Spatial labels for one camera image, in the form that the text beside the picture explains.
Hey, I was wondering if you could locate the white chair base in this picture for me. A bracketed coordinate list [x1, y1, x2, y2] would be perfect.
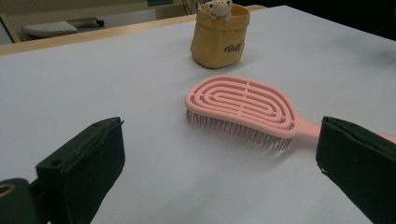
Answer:
[21, 17, 106, 40]

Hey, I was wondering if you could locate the pink hairbrush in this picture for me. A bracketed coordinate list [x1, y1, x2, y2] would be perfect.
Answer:
[185, 74, 396, 152]

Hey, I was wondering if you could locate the yellow fabric basket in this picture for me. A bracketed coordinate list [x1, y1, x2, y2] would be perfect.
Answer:
[190, 3, 251, 69]

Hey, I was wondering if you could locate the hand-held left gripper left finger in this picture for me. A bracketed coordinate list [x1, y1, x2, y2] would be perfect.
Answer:
[35, 117, 126, 224]

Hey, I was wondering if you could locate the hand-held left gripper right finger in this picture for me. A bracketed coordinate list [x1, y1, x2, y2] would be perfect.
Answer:
[315, 116, 396, 224]

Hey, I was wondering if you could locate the small cream bear toy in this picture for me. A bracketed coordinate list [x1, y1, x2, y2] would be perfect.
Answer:
[205, 0, 233, 21]

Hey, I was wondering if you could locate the light wooden furniture frame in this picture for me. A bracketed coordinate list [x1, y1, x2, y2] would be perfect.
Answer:
[0, 0, 185, 44]

